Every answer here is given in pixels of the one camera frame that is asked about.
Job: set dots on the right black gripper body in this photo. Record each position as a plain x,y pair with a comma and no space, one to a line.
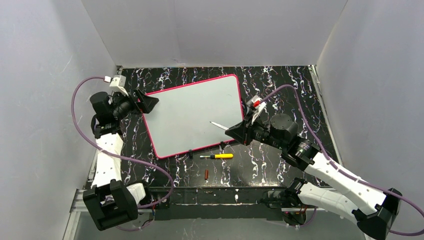
247,130

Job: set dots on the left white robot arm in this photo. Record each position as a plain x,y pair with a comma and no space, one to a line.
109,201

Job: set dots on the yellow handled screwdriver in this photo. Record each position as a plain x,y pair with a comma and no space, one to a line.
218,156

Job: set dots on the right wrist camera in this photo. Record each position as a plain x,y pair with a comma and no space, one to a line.
255,106

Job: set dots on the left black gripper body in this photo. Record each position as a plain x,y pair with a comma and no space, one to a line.
136,101

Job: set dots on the pink framed whiteboard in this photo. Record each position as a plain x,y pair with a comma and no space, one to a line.
183,118

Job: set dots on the black board clip right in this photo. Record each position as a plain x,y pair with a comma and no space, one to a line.
222,145

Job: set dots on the red marker cap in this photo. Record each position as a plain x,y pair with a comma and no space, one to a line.
206,174

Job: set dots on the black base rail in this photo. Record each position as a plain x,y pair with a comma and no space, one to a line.
227,203

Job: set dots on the white marker pen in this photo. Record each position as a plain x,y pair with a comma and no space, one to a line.
219,126

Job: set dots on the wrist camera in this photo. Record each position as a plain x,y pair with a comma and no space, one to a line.
255,106
117,84

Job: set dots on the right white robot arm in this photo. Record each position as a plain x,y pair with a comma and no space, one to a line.
372,210

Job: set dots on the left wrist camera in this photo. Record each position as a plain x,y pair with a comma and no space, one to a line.
117,84

